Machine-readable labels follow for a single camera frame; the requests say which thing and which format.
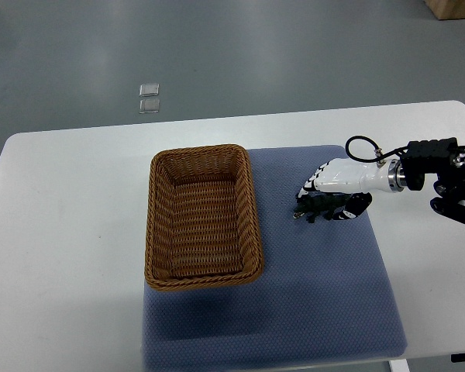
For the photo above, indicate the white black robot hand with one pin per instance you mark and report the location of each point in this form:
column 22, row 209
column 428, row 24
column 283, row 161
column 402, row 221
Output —
column 346, row 176

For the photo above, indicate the dark green toy crocodile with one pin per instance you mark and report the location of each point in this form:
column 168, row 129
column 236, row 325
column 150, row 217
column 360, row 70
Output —
column 311, row 206

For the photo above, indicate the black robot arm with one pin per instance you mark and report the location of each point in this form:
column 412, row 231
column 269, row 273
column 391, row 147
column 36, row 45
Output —
column 407, row 166

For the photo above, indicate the brown wicker basket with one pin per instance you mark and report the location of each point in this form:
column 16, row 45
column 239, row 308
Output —
column 202, row 228

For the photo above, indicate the blue-grey textured mat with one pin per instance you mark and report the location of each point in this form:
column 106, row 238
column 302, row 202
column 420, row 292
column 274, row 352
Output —
column 324, row 295

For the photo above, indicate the wooden box corner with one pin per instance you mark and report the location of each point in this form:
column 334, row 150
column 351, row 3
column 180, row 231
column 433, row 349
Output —
column 447, row 9

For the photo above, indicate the white table leg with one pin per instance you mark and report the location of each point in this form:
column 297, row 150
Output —
column 400, row 365

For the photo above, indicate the upper floor outlet plate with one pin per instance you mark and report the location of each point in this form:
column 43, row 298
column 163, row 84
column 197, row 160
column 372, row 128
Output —
column 149, row 89

